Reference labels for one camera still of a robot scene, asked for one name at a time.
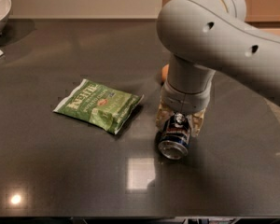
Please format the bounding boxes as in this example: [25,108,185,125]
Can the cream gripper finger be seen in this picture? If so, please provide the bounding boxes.
[188,109,206,137]
[156,101,174,132]

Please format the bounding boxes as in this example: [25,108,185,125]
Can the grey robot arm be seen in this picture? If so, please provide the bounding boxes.
[156,0,280,135]

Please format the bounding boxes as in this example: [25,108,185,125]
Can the blue pepsi can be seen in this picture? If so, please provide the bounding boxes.
[158,113,191,160]

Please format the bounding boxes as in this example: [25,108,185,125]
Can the orange fruit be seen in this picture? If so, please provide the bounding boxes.
[161,64,169,84]

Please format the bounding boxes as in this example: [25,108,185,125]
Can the green chips bag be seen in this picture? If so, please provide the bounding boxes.
[54,79,143,134]

